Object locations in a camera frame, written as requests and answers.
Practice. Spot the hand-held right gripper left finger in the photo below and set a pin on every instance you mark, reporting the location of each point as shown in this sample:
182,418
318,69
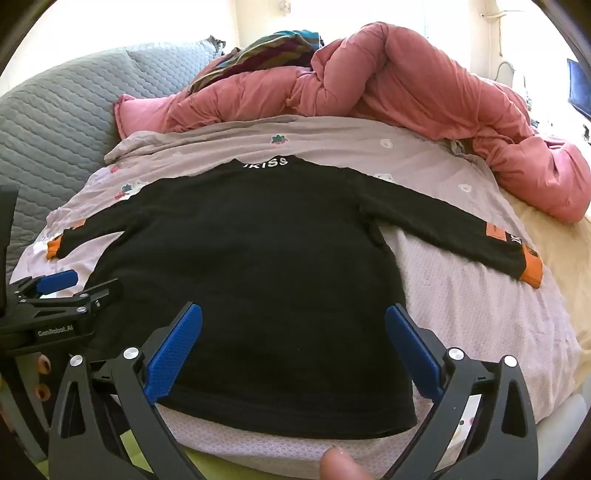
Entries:
173,355

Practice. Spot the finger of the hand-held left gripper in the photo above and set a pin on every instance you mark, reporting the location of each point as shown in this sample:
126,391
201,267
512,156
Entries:
57,280
92,295

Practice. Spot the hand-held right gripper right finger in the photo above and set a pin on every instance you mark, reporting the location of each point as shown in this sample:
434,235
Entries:
413,355

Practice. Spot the black sweater with orange cuffs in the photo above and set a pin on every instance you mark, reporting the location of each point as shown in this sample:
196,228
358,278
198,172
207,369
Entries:
258,258

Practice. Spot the person's left hand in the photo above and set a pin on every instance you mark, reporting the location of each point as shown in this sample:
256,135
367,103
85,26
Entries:
44,374

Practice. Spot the person's right hand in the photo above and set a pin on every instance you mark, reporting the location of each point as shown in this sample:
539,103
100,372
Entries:
341,466

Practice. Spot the pink printed blanket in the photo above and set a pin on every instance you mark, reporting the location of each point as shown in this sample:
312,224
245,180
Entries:
461,286

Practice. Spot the grey quilted cover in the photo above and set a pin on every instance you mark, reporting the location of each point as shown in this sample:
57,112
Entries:
55,115

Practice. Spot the pink duvet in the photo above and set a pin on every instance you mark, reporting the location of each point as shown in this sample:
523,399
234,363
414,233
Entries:
392,78

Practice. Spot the striped cloth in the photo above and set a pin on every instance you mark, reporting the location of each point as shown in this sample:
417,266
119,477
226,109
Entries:
268,53

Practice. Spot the black monitor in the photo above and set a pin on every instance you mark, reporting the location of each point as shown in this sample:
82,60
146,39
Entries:
579,87

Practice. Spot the white bed frame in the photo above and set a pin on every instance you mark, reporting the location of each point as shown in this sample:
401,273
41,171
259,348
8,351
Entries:
558,424

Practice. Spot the white wall pipe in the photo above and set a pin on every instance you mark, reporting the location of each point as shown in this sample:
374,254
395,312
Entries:
498,32

